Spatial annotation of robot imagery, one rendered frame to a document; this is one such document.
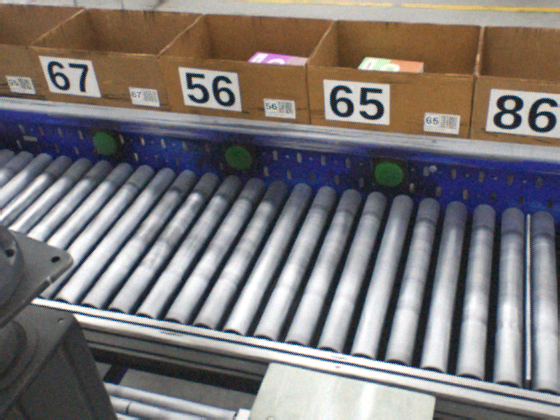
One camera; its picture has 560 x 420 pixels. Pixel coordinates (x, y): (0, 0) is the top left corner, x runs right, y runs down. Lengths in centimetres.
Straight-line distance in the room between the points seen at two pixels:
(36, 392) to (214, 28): 125
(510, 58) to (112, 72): 105
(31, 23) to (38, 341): 148
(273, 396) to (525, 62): 106
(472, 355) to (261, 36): 107
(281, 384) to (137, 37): 123
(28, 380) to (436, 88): 101
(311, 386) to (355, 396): 8
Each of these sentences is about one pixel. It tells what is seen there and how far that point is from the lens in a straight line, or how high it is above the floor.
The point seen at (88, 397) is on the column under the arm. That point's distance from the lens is 100.
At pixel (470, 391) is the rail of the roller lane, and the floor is 74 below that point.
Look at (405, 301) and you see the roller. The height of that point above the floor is 75.
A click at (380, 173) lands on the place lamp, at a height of 82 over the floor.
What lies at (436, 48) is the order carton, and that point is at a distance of 173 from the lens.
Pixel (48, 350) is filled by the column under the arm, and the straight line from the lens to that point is 89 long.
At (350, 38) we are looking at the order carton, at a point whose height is 100.
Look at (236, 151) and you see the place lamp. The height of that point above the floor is 84.
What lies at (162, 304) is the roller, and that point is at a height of 74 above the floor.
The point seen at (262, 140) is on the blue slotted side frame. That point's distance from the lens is 157.
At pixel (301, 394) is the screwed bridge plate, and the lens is 116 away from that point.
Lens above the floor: 170
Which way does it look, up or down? 35 degrees down
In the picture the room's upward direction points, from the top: 4 degrees counter-clockwise
